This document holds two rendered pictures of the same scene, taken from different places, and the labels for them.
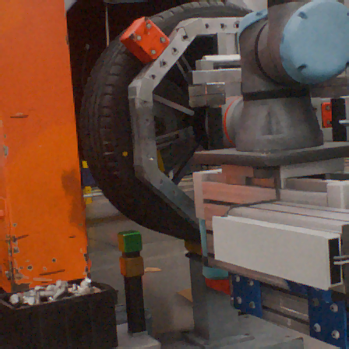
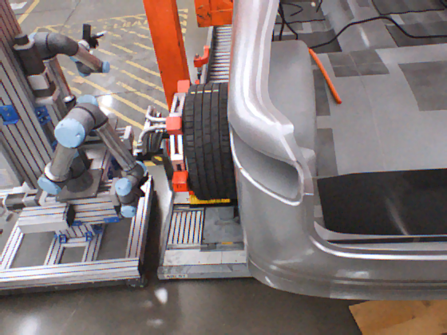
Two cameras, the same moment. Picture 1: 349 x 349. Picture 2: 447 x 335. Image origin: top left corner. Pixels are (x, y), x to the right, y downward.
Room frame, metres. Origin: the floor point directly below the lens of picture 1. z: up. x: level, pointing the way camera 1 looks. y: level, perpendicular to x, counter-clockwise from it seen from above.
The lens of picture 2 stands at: (3.08, -1.62, 2.28)
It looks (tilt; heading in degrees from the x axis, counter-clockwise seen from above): 41 degrees down; 122
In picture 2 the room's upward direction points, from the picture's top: 8 degrees counter-clockwise
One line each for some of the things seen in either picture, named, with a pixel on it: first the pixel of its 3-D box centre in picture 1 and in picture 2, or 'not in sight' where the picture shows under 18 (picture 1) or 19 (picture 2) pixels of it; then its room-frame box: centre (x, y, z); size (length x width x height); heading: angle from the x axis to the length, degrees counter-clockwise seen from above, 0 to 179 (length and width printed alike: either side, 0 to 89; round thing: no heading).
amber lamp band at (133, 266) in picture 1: (132, 266); not in sight; (1.44, 0.11, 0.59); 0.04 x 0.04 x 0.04; 25
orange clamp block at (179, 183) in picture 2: (327, 114); (180, 181); (2.05, -0.43, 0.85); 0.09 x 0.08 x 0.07; 115
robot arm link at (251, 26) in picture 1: (275, 51); (88, 108); (1.26, -0.18, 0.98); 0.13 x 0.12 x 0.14; 14
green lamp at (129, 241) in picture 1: (129, 241); not in sight; (1.44, 0.11, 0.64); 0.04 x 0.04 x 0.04; 25
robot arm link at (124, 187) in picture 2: not in sight; (126, 188); (1.90, -0.65, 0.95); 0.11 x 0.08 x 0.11; 102
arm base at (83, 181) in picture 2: not in sight; (76, 176); (1.50, -0.61, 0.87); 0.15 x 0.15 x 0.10
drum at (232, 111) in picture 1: (244, 123); (174, 143); (1.85, -0.18, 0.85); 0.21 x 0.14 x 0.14; 25
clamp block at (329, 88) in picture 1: (329, 86); (143, 154); (1.80, -0.39, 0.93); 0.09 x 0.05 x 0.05; 25
